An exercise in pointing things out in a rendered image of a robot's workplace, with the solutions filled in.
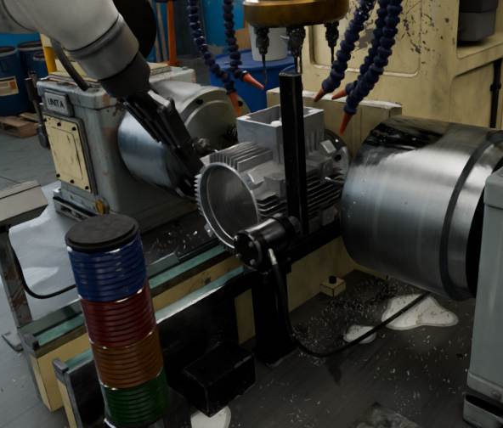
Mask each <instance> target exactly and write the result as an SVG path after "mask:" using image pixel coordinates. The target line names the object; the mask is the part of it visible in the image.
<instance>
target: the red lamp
mask: <svg viewBox="0 0 503 428"><path fill-rule="evenodd" d="M78 295H79V294H78ZM79 300H80V303H81V307H82V314H83V317H84V321H85V325H86V327H87V332H88V337H89V339H90V340H91V341H92V342H94V343H96V344H98V345H101V346H122V345H126V344H129V343H132V342H135V341H137V340H139V339H141V338H142V337H144V336H146V335H147V334H148V333H149V332H150V331H151V330H152V329H153V327H154V326H155V312H154V307H153V302H152V297H151V292H150V283H149V278H148V279H147V281H146V283H145V284H144V285H143V287H141V288H140V289H139V290H137V291H136V292H134V293H132V294H131V295H129V296H126V297H123V298H121V299H117V300H113V301H90V300H87V299H85V298H83V297H81V296H80V295H79Z"/></svg>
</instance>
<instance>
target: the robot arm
mask: <svg viewBox="0 0 503 428"><path fill-rule="evenodd" d="M38 32H40V33H42V34H43V35H44V36H46V37H48V38H51V39H55V40H57V41H58V42H59V43H61V44H62V46H63V47H64V48H65V49H66V50H67V52H68V54H69V55H70V56H71V57H72V58H73V59H74V60H75V61H76V62H77V63H78V64H79V66H80V67H81V68H82V70H83V71H84V72H85V73H86V75H87V76H88V77H89V78H91V79H94V80H97V81H98V82H99V84H100V85H101V86H102V87H103V89H104V90H105V91H106V92H107V93H108V94H109V95H110V96H111V97H112V98H114V99H116V101H117V103H118V104H120V105H121V106H122V107H124V108H125V109H126V110H127V111H128V112H129V113H130V114H131V115H132V117H133V118H134V119H135V120H136V121H137V122H138V123H139V124H140V125H141V126H142V127H143V129H144V130H145V131H146V132H147V133H148V134H149V135H150V136H151V137H152V138H153V139H154V140H155V141H156V142H157V143H159V142H162V144H163V145H164V146H165V147H168V148H167V149H168V150H169V151H170V153H171V154H172V156H173V157H174V158H175V160H176V161H177V162H178V164H179V165H180V166H181V167H182V168H183V169H184V171H185V172H186V174H187V175H188V176H190V177H195V175H196V174H197V173H198V172H199V170H200V169H201V168H202V167H203V166H204V165H203V163H202V162H201V160H200V159H199V157H198V156H197V155H196V153H195V152H194V151H193V150H192V148H191V147H190V145H189V144H188V142H189V140H190V139H191V136H190V135H189V132H188V131H187V128H186V126H185V125H184V123H183V121H182V119H181V117H180V115H179V113H178V111H177V109H176V107H175V102H174V100H173V98H171V97H167V99H164V98H162V97H161V96H159V93H158V91H157V89H156V88H155V87H154V86H153V85H152V84H151V83H150V81H149V79H150V66H149V64H148V63H147V62H146V60H145V59H144V57H143V55H142V54H141V53H140V52H139V50H138V46H139V45H138V40H137V38H136V37H135V36H134V34H133V33H132V32H131V30H130V29H129V27H128V26H127V24H126V22H125V21H124V20H123V18H122V16H121V15H120V14H119V13H118V11H117V9H116V7H115V5H114V3H113V2H112V0H0V33H10V34H32V33H38Z"/></svg>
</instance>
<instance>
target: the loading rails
mask: <svg viewBox="0 0 503 428"><path fill-rule="evenodd" d="M279 254H281V255H283V256H287V257H290V259H291V272H290V273H288V274H287V275H286V283H287V295H288V307H289V312H290V311H292V310H293V309H295V308H296V307H299V306H300V305H302V304H303V303H304V302H305V301H307V300H309V299H310V298H312V297H313V296H315V295H317V294H318V293H320V292H322V293H324V294H327V295H328V296H331V297H335V296H337V295H338V294H340V293H341V292H342V291H344V290H345V289H346V281H345V280H343V279H341V278H342V277H344V276H345V275H347V274H348V273H350V272H352V271H353V270H354V260H353V259H352V258H351V257H350V255H349V254H348V252H347V250H346V248H345V245H344V243H343V239H342V232H341V226H340V213H337V214H336V215H335V216H334V221H333V222H330V223H328V224H326V225H325V226H322V225H319V229H318V230H316V231H314V232H313V233H311V234H309V235H307V236H306V237H299V236H297V240H296V243H295V244H294V246H293V247H291V248H290V249H289V250H287V251H284V252H280V253H279ZM146 269H147V274H148V278H149V283H150V292H151V297H152V302H153V307H154V312H155V320H156V325H157V329H158V335H159V339H160V344H161V353H162V357H163V363H164V368H165V372H166V377H167V384H168V385H169V386H170V387H171V388H172V389H173V390H175V391H178V390H180V389H181V388H183V382H182V376H181V370H182V369H183V368H184V367H186V366H187V365H189V364H191V363H193V362H194V361H195V360H196V359H198V358H201V357H203V356H204V355H205V354H207V353H208V352H210V351H211V350H212V349H214V348H215V347H217V346H219V345H220V344H222V343H223V342H225V341H226V340H228V339H230V340H232V341H234V342H236V343H237V344H239V345H240V344H242V343H243V342H245V341H247V340H248V339H250V338H251V337H253V336H254V335H255V334H256V331H255V322H254V313H253V305H252V288H251V281H250V280H249V279H247V278H245V277H244V268H243V262H242V261H241V260H240V259H238V258H237V257H236V255H235V256H234V254H233V253H232V254H230V252H229V251H227V250H226V249H224V248H223V246H220V244H219V239H218V237H216V238H214V239H211V240H209V241H207V242H206V243H204V244H202V245H199V246H197V247H195V248H194V249H192V250H190V251H186V252H185V253H183V254H181V255H179V256H175V254H174V253H171V254H169V255H167V256H164V257H162V258H160V259H158V260H156V261H154V262H152V263H150V264H148V265H146ZM17 330H18V333H19V336H20V341H21V344H22V346H23V350H24V353H25V357H26V361H27V363H28V366H29V370H30V372H31V378H32V380H33V383H34V386H35V389H36V392H37V397H38V398H39V399H40V400H41V401H42V402H43V403H44V404H45V405H46V406H47V407H48V409H49V410H50V411H51V412H53V411H55V410H57V409H58V408H61V406H65V411H66V415H67V418H68V421H69V424H70V428H105V422H104V420H105V402H104V398H103V394H102V391H101V388H100V383H99V377H98V373H97V369H96V367H95V362H94V359H93V353H92V349H91V345H90V342H89V339H88V332H87V327H86V325H85V321H84V317H83V314H82V307H81V303H80V300H79V298H77V299H75V300H74V301H70V302H68V303H66V304H65V305H63V306H61V307H58V308H56V309H54V310H53V311H51V312H48V313H45V314H43V315H42V316H40V317H38V318H35V319H33V320H32V321H30V322H28V323H26V324H22V325H21V326H19V327H17Z"/></svg>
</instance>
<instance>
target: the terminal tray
mask: <svg viewBox="0 0 503 428"><path fill-rule="evenodd" d="M312 110H316V111H312ZM243 117H248V118H243ZM303 117H304V134H305V152H306V155H309V152H311V153H314V151H315V150H316V151H319V145H320V144H321V143H322V142H324V141H325V139H324V131H325V123H324V110H319V109H314V108H309V107H303ZM274 123H279V124H278V125H274ZM236 124H237V133H238V140H239V144H241V143H244V142H254V143H256V142H257V144H261V146H262V145H264V146H265V148H267V147H268V150H271V149H272V150H273V158H274V161H275V162H276V163H277V164H278V165H280V164H281V165H282V166H284V151H283V138H282V125H281V112H280V104H278V105H276V106H273V107H270V108H267V109H265V110H260V111H257V112H254V113H251V114H249V115H244V116H242V117H239V118H236Z"/></svg>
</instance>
